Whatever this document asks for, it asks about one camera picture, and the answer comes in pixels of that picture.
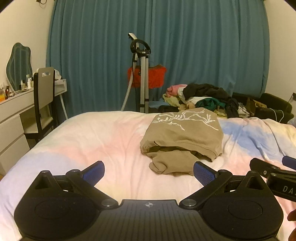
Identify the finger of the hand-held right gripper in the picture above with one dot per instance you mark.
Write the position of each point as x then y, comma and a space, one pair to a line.
263, 167
290, 161

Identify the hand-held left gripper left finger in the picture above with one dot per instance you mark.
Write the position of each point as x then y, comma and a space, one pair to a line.
93, 173

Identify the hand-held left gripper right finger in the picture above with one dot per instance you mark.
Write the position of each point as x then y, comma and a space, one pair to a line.
203, 174

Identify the tan printed t-shirt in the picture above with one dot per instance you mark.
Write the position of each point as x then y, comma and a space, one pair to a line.
185, 136

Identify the pile of clothes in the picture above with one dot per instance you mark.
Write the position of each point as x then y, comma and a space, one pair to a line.
203, 89

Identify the person's right hand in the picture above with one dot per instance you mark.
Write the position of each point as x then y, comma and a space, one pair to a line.
292, 215

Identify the pastel tie-dye duvet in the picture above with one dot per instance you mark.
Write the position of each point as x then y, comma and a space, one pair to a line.
92, 139

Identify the black sofa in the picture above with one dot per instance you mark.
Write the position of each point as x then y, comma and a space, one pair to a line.
275, 102

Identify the brown bag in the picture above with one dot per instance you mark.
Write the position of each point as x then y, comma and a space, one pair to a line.
256, 103

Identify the white dressing table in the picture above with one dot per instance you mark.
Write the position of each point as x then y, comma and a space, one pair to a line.
11, 120

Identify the grey and black chair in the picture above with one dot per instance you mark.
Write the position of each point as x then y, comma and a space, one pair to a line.
44, 85

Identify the garment steamer with pole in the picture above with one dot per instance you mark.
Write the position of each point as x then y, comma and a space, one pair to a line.
143, 81

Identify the white crumpled cloth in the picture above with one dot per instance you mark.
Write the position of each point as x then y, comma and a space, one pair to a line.
57, 74

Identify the red fuzzy bag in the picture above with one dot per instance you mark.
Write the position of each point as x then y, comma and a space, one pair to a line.
157, 76

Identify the row of cosmetic bottles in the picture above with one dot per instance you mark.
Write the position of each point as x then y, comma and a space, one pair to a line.
23, 84

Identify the teal curtain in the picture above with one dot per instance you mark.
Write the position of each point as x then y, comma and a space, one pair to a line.
92, 46

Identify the wavy wall mirror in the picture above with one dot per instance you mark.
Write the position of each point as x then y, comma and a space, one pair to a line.
18, 67

